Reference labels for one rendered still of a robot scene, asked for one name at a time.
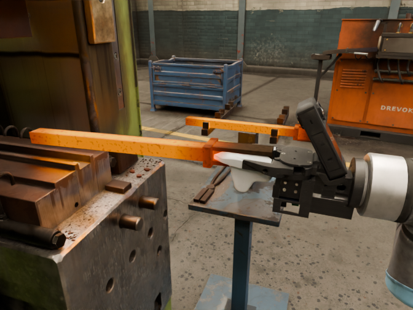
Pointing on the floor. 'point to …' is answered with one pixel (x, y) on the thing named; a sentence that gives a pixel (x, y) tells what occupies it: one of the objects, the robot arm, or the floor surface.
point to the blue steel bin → (195, 82)
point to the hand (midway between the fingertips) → (224, 150)
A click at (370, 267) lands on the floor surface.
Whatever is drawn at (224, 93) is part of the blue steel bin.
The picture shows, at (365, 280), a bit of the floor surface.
